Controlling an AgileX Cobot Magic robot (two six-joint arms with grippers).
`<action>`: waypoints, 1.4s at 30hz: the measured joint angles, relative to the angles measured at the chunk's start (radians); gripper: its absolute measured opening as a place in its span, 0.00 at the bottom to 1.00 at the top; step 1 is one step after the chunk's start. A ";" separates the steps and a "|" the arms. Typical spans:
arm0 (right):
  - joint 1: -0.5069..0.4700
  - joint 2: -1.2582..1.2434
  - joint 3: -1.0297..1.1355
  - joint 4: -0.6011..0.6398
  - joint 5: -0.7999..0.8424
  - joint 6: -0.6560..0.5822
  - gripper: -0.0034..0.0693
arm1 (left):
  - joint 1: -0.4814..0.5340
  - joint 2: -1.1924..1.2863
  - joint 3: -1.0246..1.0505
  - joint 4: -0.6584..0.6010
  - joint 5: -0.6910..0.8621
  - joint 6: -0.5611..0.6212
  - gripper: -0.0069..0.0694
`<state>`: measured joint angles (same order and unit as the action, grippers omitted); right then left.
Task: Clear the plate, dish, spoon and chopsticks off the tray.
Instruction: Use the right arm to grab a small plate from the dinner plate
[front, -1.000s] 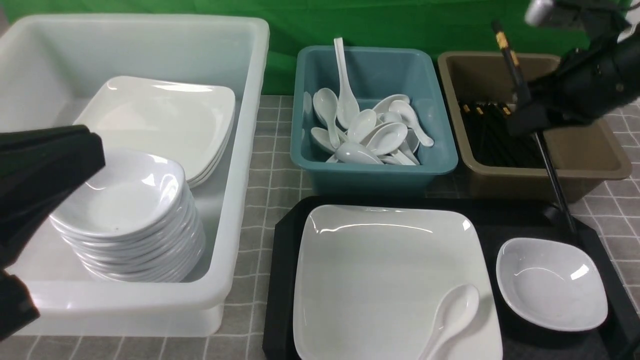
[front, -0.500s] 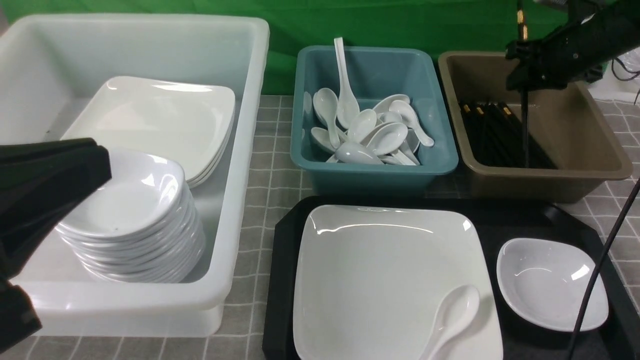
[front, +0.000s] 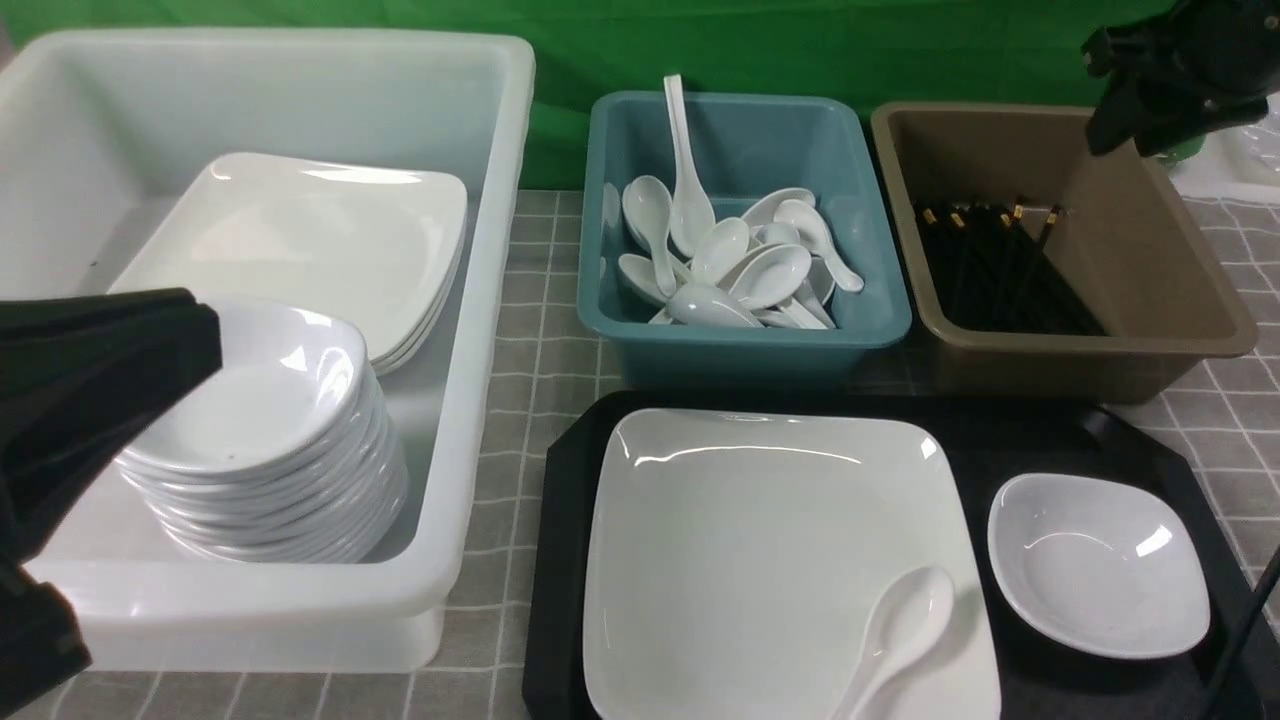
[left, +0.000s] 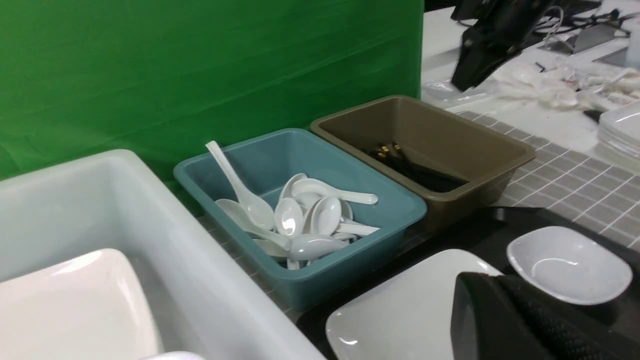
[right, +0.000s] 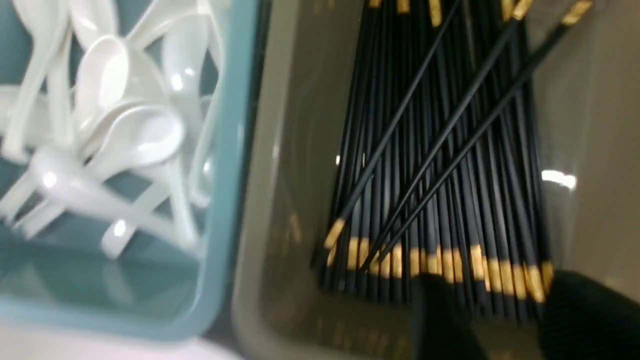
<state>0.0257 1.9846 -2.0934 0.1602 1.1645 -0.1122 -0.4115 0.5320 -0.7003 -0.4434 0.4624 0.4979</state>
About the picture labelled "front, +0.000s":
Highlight large white rice plate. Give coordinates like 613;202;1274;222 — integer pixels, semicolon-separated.
582;407;1002;719

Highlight small white bowl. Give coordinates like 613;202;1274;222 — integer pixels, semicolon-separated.
115;295;369;478
987;471;1211;661

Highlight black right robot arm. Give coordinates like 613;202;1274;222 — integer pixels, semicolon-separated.
1080;1;1279;158

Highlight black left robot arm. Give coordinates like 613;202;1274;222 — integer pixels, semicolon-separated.
1;288;221;717

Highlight bottom white square plate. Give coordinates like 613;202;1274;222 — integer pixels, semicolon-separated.
375;250;467;377

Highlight white square plate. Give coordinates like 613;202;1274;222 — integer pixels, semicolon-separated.
375;250;467;377
110;152;468;366
369;231;466;375

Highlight middle white square plate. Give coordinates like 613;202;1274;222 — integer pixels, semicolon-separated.
369;231;466;375

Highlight top white square plate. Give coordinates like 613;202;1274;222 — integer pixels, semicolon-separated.
110;152;468;366

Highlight upright white soup spoon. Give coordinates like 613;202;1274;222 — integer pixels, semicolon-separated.
663;76;716;258

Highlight pile of white soup spoons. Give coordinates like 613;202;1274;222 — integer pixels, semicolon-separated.
602;176;867;331

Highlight teal plastic bin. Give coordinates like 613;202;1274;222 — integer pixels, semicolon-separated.
577;91;913;389

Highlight black chopsticks with gold tips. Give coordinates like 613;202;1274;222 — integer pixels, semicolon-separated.
913;199;1107;336

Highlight stack of small white bowls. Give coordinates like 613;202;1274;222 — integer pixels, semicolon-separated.
114;366;410;564

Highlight black serving tray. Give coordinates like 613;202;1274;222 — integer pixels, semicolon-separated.
522;389;1279;719

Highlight green backdrop cloth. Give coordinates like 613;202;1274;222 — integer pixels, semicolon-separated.
3;1;1167;190

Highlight brown plastic bin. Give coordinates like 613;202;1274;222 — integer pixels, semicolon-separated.
870;102;1257;404

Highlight grey checkered tablecloth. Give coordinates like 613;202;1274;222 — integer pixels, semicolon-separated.
0;190;1280;720

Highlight large white plastic bin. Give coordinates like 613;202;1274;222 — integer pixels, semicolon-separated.
1;27;535;673

